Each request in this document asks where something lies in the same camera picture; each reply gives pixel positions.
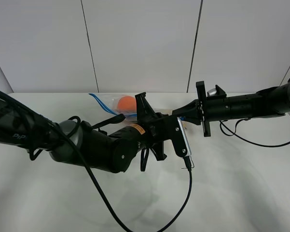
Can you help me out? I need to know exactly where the orange tomato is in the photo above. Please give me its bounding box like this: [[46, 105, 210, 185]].
[[117, 96, 137, 114]]

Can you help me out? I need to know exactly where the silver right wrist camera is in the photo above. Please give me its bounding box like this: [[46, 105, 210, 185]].
[[207, 85, 227, 99]]

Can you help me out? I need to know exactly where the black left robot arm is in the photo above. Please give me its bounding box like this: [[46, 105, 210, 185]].
[[0, 91, 181, 173]]

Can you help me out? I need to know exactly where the clear zip bag blue seal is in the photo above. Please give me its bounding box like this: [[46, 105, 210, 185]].
[[88, 93, 191, 131]]

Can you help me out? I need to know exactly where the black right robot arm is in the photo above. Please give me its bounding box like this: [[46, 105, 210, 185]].
[[172, 79, 290, 137]]

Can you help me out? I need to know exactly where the black left camera cable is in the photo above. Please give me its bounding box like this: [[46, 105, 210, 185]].
[[0, 86, 193, 232]]

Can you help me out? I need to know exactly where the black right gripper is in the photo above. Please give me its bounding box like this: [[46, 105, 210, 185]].
[[172, 81, 229, 137]]

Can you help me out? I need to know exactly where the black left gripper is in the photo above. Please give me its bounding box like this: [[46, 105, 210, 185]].
[[135, 92, 181, 161]]

